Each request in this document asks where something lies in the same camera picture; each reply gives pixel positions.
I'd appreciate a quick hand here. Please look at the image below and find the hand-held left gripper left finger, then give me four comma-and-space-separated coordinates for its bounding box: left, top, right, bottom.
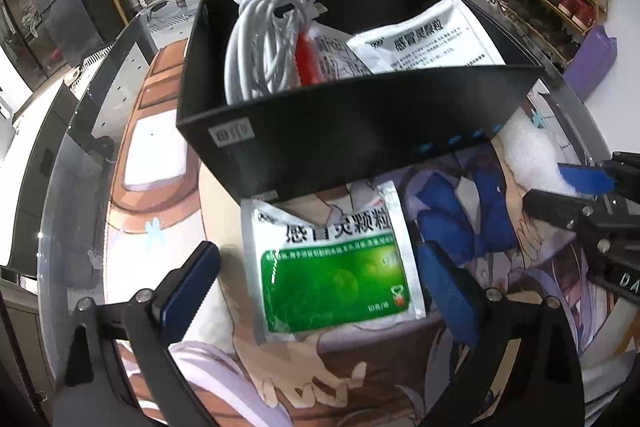
50, 241, 222, 427

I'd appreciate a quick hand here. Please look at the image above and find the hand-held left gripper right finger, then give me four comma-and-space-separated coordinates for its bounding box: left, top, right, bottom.
416, 239, 586, 427

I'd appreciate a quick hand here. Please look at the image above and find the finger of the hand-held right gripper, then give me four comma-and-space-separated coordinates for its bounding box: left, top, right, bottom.
557, 151, 640, 198
522, 188, 610, 239

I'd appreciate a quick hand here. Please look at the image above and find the white cotton wad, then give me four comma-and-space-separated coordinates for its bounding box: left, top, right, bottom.
500, 117, 586, 198

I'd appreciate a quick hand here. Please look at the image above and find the green medicine sachet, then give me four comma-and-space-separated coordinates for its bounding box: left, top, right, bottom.
241, 179, 427, 347

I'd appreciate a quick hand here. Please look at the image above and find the black storage box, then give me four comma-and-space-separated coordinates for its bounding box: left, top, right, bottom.
176, 0, 546, 204

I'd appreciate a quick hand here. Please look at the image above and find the white medicine sachet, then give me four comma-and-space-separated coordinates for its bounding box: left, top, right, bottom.
347, 0, 506, 75

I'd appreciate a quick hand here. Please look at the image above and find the white cable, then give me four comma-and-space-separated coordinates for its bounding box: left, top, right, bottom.
224, 0, 331, 105

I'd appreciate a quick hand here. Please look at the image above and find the printed desk mat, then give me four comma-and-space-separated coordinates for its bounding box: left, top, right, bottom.
102, 42, 640, 427

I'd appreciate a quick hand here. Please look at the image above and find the purple bag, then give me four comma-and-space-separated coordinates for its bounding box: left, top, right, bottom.
565, 25, 619, 100

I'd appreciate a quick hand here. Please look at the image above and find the small red object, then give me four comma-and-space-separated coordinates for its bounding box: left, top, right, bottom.
295, 32, 321, 88

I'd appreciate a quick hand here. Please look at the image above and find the dark glass wardrobe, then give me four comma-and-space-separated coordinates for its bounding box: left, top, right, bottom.
0, 0, 71, 82

